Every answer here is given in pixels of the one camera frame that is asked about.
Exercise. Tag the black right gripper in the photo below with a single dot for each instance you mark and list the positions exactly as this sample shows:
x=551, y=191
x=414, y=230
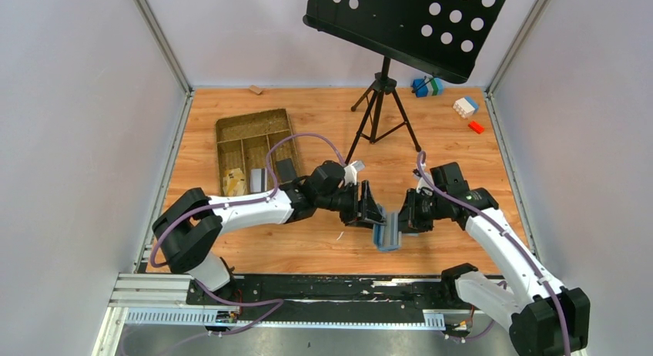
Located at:
x=413, y=214

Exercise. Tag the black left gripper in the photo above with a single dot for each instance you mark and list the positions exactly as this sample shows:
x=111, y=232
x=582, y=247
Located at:
x=363, y=206

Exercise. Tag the blue leather card holder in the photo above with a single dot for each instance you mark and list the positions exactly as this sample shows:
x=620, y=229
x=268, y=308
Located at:
x=387, y=237

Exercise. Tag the silver credit card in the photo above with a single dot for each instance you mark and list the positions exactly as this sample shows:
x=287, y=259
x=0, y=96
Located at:
x=258, y=181

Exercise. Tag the gold credit card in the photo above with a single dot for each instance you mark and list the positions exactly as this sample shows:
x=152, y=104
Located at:
x=234, y=183

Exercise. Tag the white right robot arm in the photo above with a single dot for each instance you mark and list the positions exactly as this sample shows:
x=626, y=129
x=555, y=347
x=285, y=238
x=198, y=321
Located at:
x=539, y=312

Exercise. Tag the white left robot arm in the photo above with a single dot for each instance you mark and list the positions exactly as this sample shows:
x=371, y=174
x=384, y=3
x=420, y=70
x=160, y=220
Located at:
x=186, y=231

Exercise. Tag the black credit card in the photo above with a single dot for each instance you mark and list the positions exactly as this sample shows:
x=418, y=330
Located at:
x=286, y=171

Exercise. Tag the red toy block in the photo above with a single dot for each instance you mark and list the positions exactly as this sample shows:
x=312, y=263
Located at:
x=476, y=127

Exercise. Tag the white blue toy block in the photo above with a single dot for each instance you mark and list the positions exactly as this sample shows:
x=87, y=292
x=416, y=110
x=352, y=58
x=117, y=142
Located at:
x=465, y=107

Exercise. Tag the woven compartment tray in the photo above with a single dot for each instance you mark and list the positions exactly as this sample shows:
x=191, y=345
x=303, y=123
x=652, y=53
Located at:
x=244, y=141

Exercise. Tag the blue green toy block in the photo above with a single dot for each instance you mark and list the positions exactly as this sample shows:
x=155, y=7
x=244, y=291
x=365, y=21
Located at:
x=427, y=87

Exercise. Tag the small wooden block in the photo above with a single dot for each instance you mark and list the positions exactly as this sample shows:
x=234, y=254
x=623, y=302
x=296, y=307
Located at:
x=256, y=90

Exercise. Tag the black music stand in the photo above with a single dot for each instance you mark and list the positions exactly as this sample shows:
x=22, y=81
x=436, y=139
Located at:
x=442, y=38

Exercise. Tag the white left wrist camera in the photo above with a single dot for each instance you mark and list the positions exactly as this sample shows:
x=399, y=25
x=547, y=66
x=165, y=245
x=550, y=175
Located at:
x=351, y=172

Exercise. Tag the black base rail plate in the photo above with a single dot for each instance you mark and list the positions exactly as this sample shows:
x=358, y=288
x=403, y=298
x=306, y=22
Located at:
x=345, y=299

